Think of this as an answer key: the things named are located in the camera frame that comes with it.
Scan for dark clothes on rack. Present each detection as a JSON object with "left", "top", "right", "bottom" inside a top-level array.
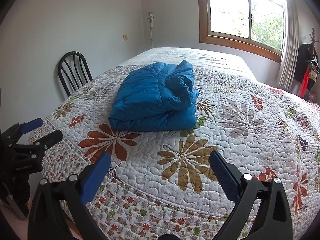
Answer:
[{"left": 294, "top": 44, "right": 319, "bottom": 92}]

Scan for wooden coat rack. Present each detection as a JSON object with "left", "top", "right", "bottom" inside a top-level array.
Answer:
[{"left": 309, "top": 28, "right": 319, "bottom": 62}]

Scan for large wooden framed window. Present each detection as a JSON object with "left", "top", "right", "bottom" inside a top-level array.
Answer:
[{"left": 198, "top": 0, "right": 285, "bottom": 63}]

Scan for grey striped curtain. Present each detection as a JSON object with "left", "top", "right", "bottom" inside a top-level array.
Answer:
[{"left": 277, "top": 0, "right": 299, "bottom": 90}]

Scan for floral quilted bedspread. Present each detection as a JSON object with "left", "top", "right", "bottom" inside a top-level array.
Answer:
[{"left": 29, "top": 48, "right": 319, "bottom": 239}]

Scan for blue puffer jacket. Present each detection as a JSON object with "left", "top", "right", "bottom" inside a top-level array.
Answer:
[{"left": 108, "top": 60, "right": 199, "bottom": 132}]

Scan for red hanging garment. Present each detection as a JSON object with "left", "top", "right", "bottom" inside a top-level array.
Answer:
[{"left": 298, "top": 72, "right": 309, "bottom": 98}]

